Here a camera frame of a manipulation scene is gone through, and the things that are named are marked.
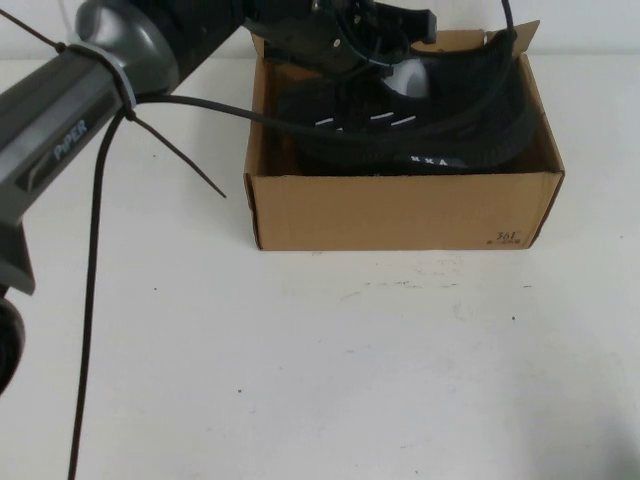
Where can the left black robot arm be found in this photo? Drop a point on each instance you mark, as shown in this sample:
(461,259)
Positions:
(50,130)

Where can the white foam shoe stuffing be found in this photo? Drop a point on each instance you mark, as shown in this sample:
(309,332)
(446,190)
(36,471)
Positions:
(410,75)

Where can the brown cardboard shoe box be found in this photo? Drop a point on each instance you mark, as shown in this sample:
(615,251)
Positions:
(400,210)

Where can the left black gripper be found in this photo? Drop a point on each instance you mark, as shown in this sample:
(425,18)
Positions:
(310,40)

